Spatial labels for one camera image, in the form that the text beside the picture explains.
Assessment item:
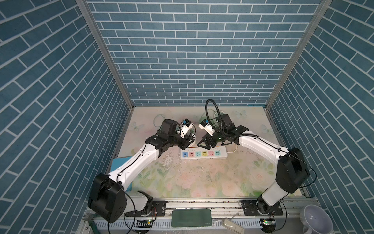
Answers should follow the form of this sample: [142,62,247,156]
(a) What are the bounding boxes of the white power strip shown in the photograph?
[180,146,228,160]

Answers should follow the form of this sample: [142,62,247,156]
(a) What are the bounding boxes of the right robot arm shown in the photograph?
[197,114,309,215]

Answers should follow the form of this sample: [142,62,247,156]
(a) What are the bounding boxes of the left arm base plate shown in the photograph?
[125,200,167,217]

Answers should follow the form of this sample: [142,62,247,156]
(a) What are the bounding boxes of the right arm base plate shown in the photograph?
[240,198,283,216]

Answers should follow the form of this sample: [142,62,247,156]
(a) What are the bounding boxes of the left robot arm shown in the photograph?
[88,119,195,223]

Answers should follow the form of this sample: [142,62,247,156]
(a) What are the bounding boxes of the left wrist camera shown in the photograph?
[180,119,193,138]

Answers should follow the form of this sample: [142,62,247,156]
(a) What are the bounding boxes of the blue sheet at left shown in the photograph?
[109,157,131,172]

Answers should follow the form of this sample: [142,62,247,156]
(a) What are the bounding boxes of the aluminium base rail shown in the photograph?
[77,197,319,234]

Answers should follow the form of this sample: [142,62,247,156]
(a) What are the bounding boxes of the white bowl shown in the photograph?
[300,204,333,234]

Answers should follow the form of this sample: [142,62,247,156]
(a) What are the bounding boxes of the green box on rail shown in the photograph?
[171,209,212,228]

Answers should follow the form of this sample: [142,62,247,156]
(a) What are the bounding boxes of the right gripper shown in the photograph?
[196,130,228,149]

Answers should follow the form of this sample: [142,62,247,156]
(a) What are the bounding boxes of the white small device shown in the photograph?
[221,218,244,234]

